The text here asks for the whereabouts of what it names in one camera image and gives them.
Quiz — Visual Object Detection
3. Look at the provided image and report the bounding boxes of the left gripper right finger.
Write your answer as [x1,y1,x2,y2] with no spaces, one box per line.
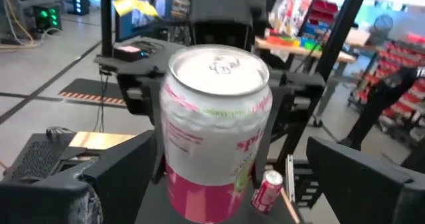
[305,136,425,224]

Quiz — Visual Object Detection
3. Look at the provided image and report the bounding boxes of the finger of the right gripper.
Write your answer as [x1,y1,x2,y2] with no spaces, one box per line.
[149,80,166,185]
[254,84,286,189]

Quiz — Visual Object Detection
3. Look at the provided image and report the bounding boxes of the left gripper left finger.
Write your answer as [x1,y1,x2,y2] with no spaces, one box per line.
[0,130,157,224]

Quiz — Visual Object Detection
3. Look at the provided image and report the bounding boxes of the red Coca-Cola can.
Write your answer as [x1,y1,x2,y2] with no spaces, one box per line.
[251,169,284,215]

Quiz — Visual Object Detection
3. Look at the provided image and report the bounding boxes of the pink white Spindrift can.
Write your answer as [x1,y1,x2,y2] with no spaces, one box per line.
[159,44,274,224]

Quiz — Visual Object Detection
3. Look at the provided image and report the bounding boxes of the black box pink top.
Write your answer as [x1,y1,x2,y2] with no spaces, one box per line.
[114,44,147,62]

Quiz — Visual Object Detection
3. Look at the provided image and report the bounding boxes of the black computer case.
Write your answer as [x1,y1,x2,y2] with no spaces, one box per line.
[11,130,87,181]

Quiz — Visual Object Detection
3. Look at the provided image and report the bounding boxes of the black hazard-striped floor mat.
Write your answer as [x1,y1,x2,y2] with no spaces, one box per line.
[58,78,128,107]

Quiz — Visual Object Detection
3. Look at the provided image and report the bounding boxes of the yellow tape tag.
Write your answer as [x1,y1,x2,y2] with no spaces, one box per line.
[112,0,159,18]

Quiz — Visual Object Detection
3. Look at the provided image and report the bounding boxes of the wooden workbench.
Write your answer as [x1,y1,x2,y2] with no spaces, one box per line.
[254,36,357,65]

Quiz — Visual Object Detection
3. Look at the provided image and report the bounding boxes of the black jointed stand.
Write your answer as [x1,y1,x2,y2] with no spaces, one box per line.
[341,66,420,150]

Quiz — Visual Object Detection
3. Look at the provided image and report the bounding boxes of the black computer blue lights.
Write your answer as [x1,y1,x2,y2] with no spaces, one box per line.
[70,0,90,16]

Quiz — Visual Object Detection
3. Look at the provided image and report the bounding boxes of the red bin storage rack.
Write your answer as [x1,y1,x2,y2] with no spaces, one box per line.
[348,33,425,142]

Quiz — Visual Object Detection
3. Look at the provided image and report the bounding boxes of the black computer green lights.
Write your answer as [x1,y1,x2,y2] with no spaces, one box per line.
[33,3,63,31]

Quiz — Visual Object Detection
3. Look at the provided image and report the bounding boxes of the red storage bin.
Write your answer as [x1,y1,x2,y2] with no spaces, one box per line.
[308,0,340,26]

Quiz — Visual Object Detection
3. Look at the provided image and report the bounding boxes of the black aluminium table frame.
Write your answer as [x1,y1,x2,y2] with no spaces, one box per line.
[275,0,372,211]

